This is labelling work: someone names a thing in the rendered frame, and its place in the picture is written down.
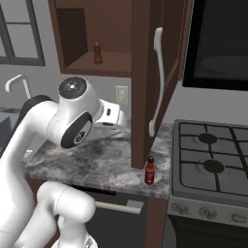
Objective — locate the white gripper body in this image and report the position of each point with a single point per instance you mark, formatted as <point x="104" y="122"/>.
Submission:
<point x="122" y="117"/>

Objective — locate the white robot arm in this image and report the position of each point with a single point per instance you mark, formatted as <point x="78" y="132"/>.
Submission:
<point x="35" y="129"/>

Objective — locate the brown cabinet door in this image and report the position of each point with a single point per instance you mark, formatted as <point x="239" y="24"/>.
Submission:
<point x="142" y="80"/>

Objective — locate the grey stove knob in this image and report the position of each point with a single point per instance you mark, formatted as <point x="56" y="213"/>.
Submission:
<point x="239" y="217"/>
<point x="180" y="208"/>
<point x="208" y="212"/>

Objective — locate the grey gas stove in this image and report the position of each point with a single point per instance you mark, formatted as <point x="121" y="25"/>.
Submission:
<point x="210" y="180"/>

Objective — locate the brown base cabinet panel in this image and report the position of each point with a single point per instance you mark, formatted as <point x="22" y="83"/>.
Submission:
<point x="156" y="223"/>

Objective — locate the red hot sauce bottle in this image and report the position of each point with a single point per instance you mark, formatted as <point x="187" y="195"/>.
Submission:
<point x="149" y="172"/>

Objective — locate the brown pepper mill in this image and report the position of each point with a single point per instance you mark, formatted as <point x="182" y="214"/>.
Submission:
<point x="98" y="55"/>

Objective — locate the black dishwasher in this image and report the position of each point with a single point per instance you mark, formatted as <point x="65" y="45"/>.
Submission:
<point x="119" y="226"/>

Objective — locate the silver sink tap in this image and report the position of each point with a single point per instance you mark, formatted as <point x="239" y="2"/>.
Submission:
<point x="19" y="78"/>

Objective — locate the grey sink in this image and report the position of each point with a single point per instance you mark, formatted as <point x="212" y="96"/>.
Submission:
<point x="6" y="124"/>

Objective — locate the black microwave oven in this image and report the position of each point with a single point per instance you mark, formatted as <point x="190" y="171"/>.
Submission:
<point x="219" y="42"/>

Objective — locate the grey framed window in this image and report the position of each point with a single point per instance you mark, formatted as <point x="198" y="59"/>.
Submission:
<point x="19" y="32"/>

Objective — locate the white wall switch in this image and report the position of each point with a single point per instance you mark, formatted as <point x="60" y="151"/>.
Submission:
<point x="121" y="95"/>

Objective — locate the brown open wall cabinet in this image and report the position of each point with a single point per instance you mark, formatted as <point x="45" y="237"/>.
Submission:
<point x="109" y="19"/>

